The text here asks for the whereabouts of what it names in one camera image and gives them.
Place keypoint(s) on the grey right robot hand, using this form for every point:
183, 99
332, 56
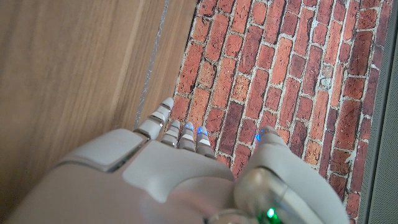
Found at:
161, 174

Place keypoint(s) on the red brick printed backdrop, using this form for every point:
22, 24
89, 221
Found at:
280, 62

